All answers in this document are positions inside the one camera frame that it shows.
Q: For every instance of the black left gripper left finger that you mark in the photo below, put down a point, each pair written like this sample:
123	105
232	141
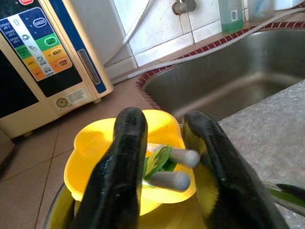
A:
119	171

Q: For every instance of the bubble wrap sheet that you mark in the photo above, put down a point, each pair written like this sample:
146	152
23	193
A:
267	133

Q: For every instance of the clear plastic pitcher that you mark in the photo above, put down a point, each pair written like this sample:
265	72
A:
261	10

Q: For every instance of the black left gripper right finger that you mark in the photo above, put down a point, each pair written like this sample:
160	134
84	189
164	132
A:
238	195

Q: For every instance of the clear bottle blue cap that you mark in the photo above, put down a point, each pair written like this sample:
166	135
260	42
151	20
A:
230	19

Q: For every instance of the steel bowl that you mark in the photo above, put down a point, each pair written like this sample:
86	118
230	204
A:
53	210

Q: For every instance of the training chopsticks green connector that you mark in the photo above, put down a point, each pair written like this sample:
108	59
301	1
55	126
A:
183	157

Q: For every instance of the steel sink basin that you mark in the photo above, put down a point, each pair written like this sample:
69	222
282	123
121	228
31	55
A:
226	78

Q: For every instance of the cream water ionizer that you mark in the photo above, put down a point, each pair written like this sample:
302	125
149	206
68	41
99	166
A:
71	95

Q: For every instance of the steel faucet cream diverter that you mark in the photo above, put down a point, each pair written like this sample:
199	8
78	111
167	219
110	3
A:
183	6

